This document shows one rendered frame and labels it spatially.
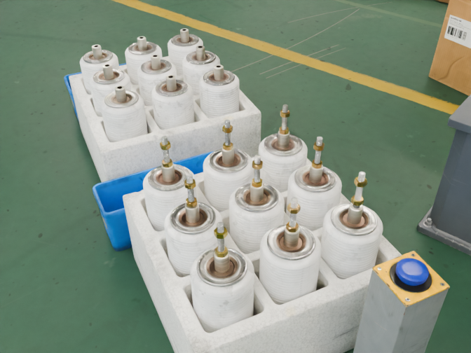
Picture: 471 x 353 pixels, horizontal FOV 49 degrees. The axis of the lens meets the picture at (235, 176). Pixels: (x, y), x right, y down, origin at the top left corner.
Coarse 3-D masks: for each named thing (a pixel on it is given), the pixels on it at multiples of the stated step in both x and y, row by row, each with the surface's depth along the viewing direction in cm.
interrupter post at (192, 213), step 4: (188, 208) 83; (192, 208) 83; (196, 208) 83; (188, 212) 84; (192, 212) 83; (196, 212) 84; (188, 216) 84; (192, 216) 84; (196, 216) 84; (188, 220) 85; (192, 220) 84; (196, 220) 85
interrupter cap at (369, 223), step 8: (336, 208) 87; (344, 208) 87; (368, 208) 87; (336, 216) 85; (344, 216) 86; (368, 216) 85; (336, 224) 84; (344, 224) 84; (352, 224) 84; (360, 224) 84; (368, 224) 84; (376, 224) 84; (344, 232) 82; (352, 232) 82; (360, 232) 82; (368, 232) 82
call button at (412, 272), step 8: (400, 264) 67; (408, 264) 67; (416, 264) 67; (424, 264) 67; (400, 272) 66; (408, 272) 66; (416, 272) 66; (424, 272) 66; (408, 280) 65; (416, 280) 65; (424, 280) 65
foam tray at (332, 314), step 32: (128, 224) 105; (224, 224) 97; (160, 256) 89; (256, 256) 88; (384, 256) 89; (160, 288) 88; (256, 288) 83; (320, 288) 88; (352, 288) 83; (192, 320) 78; (256, 320) 78; (288, 320) 79; (320, 320) 83; (352, 320) 88; (192, 352) 76; (224, 352) 77; (256, 352) 80; (288, 352) 85; (320, 352) 90
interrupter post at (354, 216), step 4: (352, 204) 84; (352, 208) 83; (360, 208) 83; (348, 212) 84; (352, 212) 83; (356, 212) 83; (360, 212) 83; (348, 216) 84; (352, 216) 83; (356, 216) 83; (360, 216) 83; (348, 220) 84; (352, 220) 84; (356, 220) 84; (360, 220) 84
